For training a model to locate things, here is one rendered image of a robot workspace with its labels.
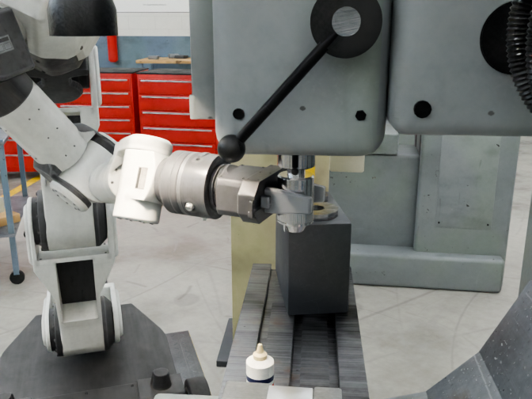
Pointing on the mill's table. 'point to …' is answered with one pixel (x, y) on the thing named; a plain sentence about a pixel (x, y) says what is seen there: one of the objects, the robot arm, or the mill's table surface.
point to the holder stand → (315, 262)
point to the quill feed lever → (352, 19)
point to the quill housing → (229, 32)
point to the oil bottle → (260, 367)
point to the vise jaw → (245, 390)
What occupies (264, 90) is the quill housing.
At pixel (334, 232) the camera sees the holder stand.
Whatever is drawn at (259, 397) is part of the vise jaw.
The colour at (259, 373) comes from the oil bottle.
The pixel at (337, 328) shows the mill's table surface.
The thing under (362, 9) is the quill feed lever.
